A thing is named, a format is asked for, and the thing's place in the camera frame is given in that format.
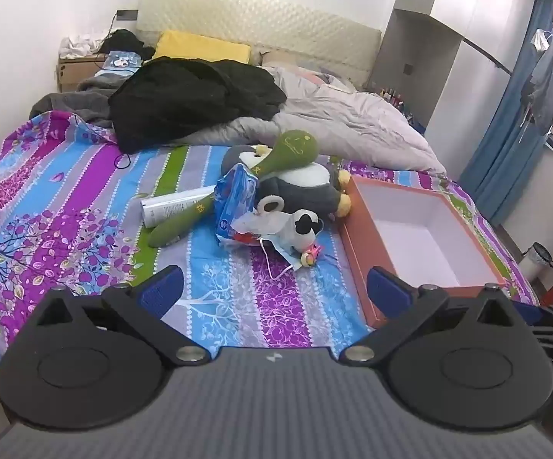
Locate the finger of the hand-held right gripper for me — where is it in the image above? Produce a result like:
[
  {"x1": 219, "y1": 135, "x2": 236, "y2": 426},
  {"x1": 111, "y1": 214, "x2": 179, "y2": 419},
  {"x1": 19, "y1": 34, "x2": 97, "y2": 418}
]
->
[{"x1": 512, "y1": 302, "x2": 553, "y2": 351}]

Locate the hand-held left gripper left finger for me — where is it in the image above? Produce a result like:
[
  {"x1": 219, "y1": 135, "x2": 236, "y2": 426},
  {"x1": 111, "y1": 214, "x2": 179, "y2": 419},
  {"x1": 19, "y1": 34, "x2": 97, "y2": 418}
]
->
[{"x1": 34, "y1": 264, "x2": 212, "y2": 370}]

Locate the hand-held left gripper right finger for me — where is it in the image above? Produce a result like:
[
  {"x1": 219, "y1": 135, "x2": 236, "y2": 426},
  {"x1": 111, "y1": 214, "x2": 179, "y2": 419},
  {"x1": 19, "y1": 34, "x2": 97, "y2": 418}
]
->
[{"x1": 338, "y1": 266, "x2": 521, "y2": 369}]

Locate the orange cardboard box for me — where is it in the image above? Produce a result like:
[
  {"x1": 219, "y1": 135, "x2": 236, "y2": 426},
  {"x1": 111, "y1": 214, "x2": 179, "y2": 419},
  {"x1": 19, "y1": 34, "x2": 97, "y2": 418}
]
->
[{"x1": 338, "y1": 174, "x2": 509, "y2": 328}]

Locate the blue face mask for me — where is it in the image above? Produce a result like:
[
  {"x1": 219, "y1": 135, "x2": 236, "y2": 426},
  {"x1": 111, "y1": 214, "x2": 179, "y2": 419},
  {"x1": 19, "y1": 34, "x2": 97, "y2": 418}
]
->
[{"x1": 257, "y1": 229, "x2": 322, "y2": 280}]

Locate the small panda plush toy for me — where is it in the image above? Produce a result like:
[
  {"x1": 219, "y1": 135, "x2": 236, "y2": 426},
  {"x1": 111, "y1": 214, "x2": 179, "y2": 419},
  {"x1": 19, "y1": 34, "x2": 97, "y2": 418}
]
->
[{"x1": 276, "y1": 208, "x2": 325, "y2": 252}]

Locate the blue tissue packet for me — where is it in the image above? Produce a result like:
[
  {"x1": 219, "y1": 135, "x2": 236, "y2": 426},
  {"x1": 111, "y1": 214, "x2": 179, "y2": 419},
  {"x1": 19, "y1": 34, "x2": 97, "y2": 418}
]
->
[{"x1": 213, "y1": 163, "x2": 260, "y2": 242}]

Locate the cream fluffy ring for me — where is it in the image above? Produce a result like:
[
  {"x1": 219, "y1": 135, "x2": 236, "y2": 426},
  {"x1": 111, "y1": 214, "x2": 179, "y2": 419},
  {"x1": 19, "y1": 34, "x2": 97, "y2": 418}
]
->
[{"x1": 256, "y1": 192, "x2": 285, "y2": 216}]

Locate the white trash bin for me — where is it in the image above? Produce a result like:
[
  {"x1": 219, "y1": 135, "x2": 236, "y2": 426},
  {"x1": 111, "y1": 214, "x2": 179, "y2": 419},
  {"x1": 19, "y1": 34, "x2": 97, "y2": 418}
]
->
[{"x1": 517, "y1": 242, "x2": 553, "y2": 282}]

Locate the white tube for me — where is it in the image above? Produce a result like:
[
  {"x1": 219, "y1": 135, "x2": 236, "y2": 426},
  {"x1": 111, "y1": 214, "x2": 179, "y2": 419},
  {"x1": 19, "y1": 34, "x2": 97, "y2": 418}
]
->
[{"x1": 141, "y1": 189, "x2": 217, "y2": 229}]

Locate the grey penguin plush toy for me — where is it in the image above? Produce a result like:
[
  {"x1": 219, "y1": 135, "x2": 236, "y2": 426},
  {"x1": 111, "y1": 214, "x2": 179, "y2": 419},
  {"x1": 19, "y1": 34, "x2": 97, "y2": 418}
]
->
[{"x1": 221, "y1": 143, "x2": 354, "y2": 218}]

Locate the green plush stick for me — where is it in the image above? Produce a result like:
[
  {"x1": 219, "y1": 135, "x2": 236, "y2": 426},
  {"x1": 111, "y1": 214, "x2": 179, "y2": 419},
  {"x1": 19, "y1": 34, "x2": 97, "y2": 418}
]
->
[{"x1": 149, "y1": 129, "x2": 319, "y2": 248}]

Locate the blue curtain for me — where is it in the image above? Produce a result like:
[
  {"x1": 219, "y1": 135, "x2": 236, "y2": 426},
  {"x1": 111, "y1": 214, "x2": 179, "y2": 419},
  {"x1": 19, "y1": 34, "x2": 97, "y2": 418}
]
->
[{"x1": 458, "y1": 0, "x2": 553, "y2": 225}]

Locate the light grey duvet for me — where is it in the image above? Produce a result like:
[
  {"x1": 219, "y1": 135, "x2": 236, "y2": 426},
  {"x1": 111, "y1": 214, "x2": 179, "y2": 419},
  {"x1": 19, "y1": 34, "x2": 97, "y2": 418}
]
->
[{"x1": 181, "y1": 64, "x2": 446, "y2": 175}]

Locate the black jacket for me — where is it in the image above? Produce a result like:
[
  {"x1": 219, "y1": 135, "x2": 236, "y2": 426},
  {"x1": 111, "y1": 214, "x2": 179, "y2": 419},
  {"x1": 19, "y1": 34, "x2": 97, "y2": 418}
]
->
[{"x1": 108, "y1": 56, "x2": 287, "y2": 154}]

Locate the row of small bottles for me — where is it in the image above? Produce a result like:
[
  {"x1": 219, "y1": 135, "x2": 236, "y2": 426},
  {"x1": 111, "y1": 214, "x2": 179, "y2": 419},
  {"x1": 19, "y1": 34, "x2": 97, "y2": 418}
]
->
[{"x1": 379, "y1": 85, "x2": 413, "y2": 116}]

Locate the dark grey blanket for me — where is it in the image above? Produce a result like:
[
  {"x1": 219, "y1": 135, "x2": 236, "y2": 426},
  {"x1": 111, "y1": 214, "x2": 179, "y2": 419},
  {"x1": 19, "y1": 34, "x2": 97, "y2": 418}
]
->
[{"x1": 29, "y1": 79, "x2": 129, "y2": 127}]

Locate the pink pillow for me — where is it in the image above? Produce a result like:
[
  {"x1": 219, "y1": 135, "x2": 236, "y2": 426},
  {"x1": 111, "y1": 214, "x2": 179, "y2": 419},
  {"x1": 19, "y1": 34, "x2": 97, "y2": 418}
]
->
[{"x1": 261, "y1": 50, "x2": 354, "y2": 91}]

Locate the blue panda print pillow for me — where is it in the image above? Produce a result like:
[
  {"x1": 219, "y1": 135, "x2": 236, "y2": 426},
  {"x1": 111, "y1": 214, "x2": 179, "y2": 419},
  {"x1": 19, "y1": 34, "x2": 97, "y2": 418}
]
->
[{"x1": 96, "y1": 50, "x2": 143, "y2": 77}]

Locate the brown cardboard box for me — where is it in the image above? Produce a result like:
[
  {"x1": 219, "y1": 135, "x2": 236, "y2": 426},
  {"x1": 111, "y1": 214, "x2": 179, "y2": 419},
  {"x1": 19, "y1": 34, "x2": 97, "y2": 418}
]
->
[{"x1": 57, "y1": 55, "x2": 107, "y2": 93}]

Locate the hanging denim jacket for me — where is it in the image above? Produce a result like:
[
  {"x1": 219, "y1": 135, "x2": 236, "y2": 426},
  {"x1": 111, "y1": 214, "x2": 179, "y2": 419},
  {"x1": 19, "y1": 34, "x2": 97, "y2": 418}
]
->
[{"x1": 520, "y1": 7, "x2": 553, "y2": 127}]

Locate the grey wardrobe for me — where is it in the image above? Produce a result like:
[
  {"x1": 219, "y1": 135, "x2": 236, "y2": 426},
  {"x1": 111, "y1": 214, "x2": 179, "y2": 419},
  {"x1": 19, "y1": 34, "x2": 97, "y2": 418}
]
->
[{"x1": 369, "y1": 0, "x2": 478, "y2": 127}]

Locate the yellow pillow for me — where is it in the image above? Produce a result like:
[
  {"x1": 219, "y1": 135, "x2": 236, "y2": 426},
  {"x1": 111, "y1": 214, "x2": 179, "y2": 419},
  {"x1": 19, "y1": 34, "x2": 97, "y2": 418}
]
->
[{"x1": 153, "y1": 29, "x2": 251, "y2": 64}]

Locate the black cloth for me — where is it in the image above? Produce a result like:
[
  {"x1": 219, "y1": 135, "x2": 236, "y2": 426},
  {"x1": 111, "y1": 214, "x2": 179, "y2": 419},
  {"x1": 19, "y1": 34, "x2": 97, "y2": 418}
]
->
[{"x1": 99, "y1": 29, "x2": 155, "y2": 60}]

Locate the white crumpled cloth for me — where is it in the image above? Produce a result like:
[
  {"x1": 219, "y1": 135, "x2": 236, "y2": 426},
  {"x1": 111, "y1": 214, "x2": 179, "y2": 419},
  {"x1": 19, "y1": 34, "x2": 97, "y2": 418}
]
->
[{"x1": 59, "y1": 33, "x2": 110, "y2": 60}]

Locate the cream quilted headboard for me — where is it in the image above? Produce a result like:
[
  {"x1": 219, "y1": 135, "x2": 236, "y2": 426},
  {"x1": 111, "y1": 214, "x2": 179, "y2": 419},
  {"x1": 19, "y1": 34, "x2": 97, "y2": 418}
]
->
[{"x1": 135, "y1": 0, "x2": 382, "y2": 89}]

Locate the dark curtain rail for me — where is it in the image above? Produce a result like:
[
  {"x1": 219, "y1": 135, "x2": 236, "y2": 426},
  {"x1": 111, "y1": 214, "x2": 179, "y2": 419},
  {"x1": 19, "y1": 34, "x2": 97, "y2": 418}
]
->
[{"x1": 422, "y1": 13, "x2": 514, "y2": 76}]

